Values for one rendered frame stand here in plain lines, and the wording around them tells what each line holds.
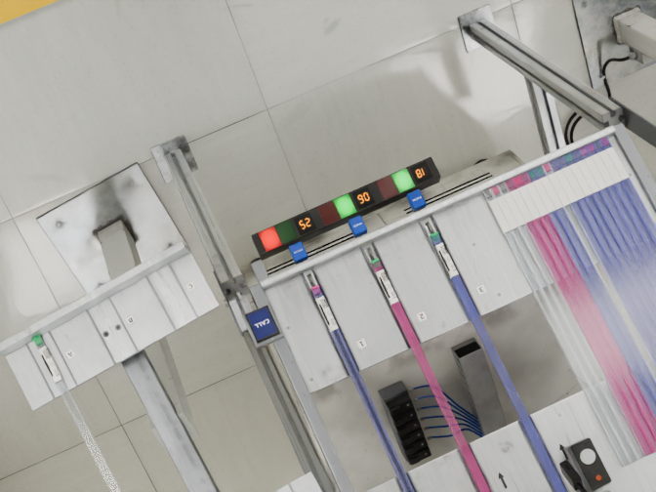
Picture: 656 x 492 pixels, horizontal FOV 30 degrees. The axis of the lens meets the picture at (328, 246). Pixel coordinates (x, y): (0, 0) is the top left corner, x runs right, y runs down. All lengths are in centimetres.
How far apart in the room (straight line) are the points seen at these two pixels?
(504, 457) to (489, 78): 111
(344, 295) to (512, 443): 37
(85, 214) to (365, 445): 81
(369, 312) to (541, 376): 54
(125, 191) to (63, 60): 32
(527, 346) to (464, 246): 40
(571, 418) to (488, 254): 30
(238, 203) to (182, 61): 36
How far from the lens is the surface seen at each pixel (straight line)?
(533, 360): 242
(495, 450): 200
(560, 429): 202
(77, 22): 257
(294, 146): 274
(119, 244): 261
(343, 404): 231
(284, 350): 200
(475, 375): 233
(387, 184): 209
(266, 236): 206
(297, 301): 202
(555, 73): 244
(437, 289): 203
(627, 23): 289
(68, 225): 270
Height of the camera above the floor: 248
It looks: 60 degrees down
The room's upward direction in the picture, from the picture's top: 146 degrees clockwise
